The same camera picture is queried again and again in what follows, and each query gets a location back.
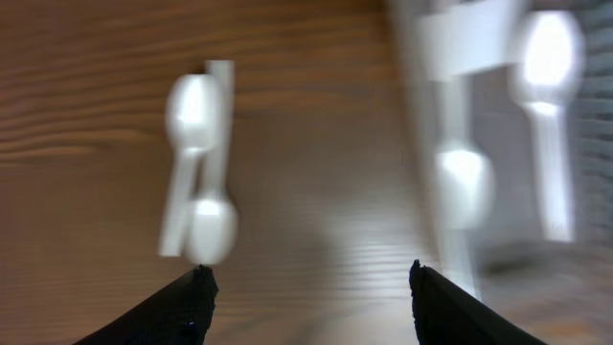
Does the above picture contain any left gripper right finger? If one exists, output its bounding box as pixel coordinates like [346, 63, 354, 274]
[409, 261, 545, 345]

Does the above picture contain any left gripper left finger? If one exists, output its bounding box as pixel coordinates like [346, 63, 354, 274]
[75, 265, 219, 345]

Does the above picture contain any white plastic spoon bowl down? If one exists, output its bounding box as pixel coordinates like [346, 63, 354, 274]
[185, 60, 238, 265]

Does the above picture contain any white plastic spoon large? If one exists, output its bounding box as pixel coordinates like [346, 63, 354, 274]
[509, 10, 585, 242]

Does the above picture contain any clear plastic basket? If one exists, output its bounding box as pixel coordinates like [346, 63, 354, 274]
[388, 1, 612, 296]

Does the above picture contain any white label in basket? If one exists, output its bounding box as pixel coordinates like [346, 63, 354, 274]
[417, 0, 529, 81]

